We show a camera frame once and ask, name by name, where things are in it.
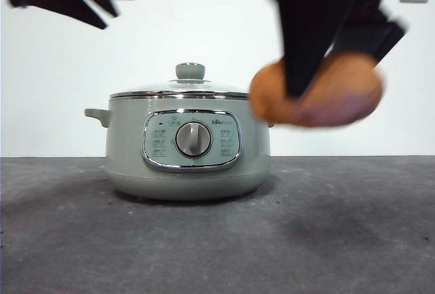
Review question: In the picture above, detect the brown potato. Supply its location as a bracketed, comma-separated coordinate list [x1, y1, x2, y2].
[249, 51, 387, 128]

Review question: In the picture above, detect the glass lid with green knob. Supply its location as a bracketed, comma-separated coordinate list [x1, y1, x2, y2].
[109, 62, 251, 100]

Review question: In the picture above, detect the pale green electric cooking pot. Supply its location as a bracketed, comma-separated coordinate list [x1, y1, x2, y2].
[84, 94, 275, 202]

